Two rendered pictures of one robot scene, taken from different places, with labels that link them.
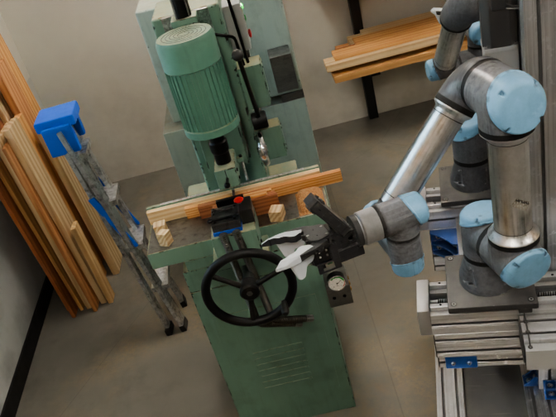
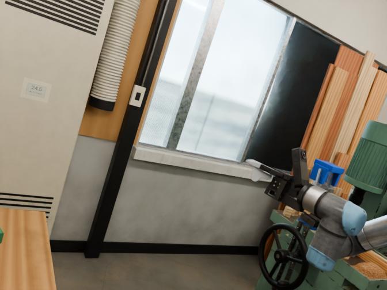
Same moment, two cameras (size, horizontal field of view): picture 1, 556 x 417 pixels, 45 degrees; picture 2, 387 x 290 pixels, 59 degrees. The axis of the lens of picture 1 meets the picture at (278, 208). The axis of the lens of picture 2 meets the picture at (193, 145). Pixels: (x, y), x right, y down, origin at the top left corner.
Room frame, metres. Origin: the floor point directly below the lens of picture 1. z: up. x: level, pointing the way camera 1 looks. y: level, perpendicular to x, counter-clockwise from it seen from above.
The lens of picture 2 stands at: (0.35, -0.72, 1.42)
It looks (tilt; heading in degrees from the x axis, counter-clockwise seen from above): 10 degrees down; 55
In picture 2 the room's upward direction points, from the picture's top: 19 degrees clockwise
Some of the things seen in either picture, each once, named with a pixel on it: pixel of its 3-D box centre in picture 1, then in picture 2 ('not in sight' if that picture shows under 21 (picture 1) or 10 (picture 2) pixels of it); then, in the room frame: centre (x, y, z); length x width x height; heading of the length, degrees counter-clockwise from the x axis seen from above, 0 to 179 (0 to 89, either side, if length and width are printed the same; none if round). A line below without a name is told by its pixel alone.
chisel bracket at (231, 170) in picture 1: (227, 170); not in sight; (1.98, 0.12, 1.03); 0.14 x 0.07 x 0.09; 176
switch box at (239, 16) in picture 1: (236, 24); not in sight; (2.27, -0.03, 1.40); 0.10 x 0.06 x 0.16; 176
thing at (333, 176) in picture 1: (263, 194); (354, 248); (1.96, 0.03, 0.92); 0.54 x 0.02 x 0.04; 86
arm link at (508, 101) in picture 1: (509, 182); not in sight; (1.24, -0.51, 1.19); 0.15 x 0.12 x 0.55; 8
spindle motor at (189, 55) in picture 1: (198, 83); (374, 156); (1.96, 0.13, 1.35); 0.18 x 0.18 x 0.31
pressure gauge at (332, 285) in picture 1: (336, 282); not in sight; (1.74, -0.12, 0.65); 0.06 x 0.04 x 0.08; 86
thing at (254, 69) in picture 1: (254, 82); not in sight; (2.17, -0.04, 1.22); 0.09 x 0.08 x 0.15; 176
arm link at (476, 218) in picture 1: (485, 229); not in sight; (1.37, -0.49, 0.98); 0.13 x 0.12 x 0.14; 8
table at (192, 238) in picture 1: (239, 230); (319, 245); (1.86, 0.14, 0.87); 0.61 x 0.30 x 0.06; 86
